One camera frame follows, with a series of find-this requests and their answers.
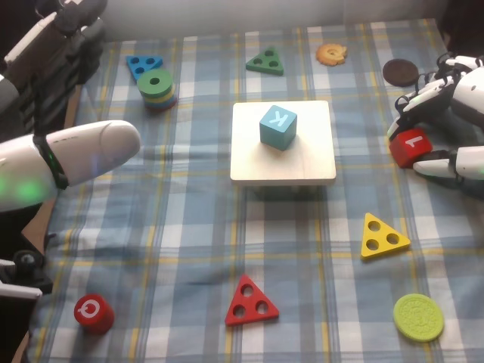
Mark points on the blue plaid tablecloth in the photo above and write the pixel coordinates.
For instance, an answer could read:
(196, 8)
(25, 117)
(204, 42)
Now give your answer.
(189, 234)

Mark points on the lime green sandwich toy cookie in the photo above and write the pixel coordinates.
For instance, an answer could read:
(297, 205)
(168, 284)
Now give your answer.
(419, 318)

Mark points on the yellow triangle block with holes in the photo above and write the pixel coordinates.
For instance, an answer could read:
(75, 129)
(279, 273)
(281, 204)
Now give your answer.
(380, 247)

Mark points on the blue triangle block with holes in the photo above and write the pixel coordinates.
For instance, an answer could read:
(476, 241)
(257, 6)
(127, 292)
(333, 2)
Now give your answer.
(136, 62)

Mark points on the blue letter K cube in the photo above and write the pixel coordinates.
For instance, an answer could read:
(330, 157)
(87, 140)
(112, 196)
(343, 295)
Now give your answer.
(278, 128)

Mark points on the red number cube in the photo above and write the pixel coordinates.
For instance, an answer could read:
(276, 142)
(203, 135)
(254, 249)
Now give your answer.
(410, 149)

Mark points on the small white square table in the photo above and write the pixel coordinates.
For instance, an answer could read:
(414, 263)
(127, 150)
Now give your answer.
(314, 162)

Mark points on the red triangle block with holes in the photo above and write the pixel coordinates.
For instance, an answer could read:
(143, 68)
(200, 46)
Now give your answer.
(247, 300)

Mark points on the green triangle block with holes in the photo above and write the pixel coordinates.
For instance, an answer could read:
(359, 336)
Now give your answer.
(264, 67)

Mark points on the white backdrop sheet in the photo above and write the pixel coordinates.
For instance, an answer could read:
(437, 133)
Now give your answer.
(227, 15)

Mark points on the tan flower-shaped toy cookie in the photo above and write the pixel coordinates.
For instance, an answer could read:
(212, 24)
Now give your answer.
(327, 56)

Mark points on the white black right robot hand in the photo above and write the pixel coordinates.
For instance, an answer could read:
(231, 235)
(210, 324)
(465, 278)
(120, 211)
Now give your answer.
(470, 90)

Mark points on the dark brown round toy cookie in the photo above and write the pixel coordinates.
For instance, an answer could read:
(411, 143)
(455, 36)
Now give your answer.
(401, 73)

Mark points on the red letter Q cylinder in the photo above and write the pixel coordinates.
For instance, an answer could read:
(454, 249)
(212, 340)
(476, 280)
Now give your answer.
(94, 314)

